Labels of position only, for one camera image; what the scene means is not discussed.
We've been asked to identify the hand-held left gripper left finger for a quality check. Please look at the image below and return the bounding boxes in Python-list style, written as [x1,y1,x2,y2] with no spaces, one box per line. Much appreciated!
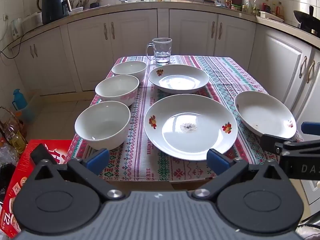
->
[32,149,125,202]

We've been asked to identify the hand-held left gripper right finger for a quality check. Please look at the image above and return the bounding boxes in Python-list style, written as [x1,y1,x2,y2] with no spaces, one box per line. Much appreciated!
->
[191,149,284,202]

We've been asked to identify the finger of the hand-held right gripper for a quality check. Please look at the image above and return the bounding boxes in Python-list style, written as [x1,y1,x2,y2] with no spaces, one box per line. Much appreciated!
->
[260,134,320,155]
[301,122,320,135]

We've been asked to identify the white bowl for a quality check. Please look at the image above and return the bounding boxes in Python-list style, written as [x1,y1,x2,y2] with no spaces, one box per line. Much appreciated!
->
[111,61,147,83]
[74,101,131,151]
[95,74,140,107]

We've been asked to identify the large white floral plate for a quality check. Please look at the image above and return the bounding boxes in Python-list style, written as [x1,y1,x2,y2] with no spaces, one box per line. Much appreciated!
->
[144,94,238,161]

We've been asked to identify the patterned striped tablecloth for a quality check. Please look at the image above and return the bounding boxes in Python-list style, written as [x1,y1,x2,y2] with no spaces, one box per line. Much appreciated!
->
[64,55,304,182]

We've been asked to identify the red cardboard box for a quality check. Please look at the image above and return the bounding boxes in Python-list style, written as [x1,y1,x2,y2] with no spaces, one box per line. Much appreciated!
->
[0,139,73,238]

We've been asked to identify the cooking oil bottle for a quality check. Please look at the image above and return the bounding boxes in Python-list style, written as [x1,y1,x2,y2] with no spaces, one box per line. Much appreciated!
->
[4,120,27,153]

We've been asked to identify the blue thermos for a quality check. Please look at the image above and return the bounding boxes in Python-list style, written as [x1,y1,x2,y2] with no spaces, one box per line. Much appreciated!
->
[12,89,28,110]

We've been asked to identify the white kitchen cabinets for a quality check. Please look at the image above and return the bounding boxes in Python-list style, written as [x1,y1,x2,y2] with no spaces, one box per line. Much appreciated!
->
[11,7,320,205]

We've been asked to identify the black wok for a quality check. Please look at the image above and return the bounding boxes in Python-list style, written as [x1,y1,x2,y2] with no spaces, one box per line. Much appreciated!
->
[293,5,320,35]

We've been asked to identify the white tray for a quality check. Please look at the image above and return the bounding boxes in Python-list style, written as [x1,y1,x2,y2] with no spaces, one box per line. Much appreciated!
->
[260,11,285,22]

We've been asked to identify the clear glass mug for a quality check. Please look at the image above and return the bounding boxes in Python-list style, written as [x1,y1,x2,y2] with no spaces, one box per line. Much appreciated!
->
[146,37,173,64]

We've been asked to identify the dish drainer with utensils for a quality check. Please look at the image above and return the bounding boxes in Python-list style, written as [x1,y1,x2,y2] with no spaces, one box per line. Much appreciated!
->
[67,0,104,14]

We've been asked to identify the white appliance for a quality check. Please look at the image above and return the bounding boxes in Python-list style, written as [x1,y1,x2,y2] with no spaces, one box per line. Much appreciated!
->
[22,12,43,32]

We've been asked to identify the white electric kettle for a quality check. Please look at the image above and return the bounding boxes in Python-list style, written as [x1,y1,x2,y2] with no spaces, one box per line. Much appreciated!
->
[10,18,23,39]

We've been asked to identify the black power cable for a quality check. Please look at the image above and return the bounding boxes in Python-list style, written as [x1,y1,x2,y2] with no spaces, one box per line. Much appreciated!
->
[0,27,33,59]

